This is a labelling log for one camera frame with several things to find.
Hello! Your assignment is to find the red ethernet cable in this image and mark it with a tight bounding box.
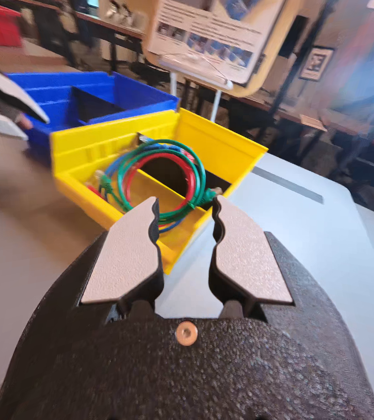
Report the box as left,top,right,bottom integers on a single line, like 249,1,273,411
87,152,197,230

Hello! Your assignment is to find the background wooden table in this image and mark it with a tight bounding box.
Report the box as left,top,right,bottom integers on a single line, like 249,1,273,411
272,95,374,151

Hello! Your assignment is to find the framed wall picture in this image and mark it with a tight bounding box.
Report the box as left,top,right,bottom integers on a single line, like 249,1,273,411
299,46,335,81

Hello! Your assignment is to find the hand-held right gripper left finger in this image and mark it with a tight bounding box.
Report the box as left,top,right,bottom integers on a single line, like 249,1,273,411
80,196,164,304

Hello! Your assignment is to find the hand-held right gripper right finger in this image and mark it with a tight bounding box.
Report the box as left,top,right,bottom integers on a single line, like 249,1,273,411
208,195,293,306

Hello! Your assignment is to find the yellow plastic bin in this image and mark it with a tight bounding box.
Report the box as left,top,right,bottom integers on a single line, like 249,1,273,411
50,108,269,274

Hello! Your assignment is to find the blue ethernet cable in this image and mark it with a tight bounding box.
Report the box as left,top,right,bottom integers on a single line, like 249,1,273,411
103,135,194,233

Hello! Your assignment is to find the blue plastic bin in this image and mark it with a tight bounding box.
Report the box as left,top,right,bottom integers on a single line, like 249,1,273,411
7,72,179,165

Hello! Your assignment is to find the green ethernet cable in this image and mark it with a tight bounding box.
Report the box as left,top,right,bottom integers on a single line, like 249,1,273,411
98,139,224,224

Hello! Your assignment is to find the wooden clipboard with printed sheet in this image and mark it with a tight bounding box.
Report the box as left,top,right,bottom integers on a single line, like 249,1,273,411
143,0,287,97

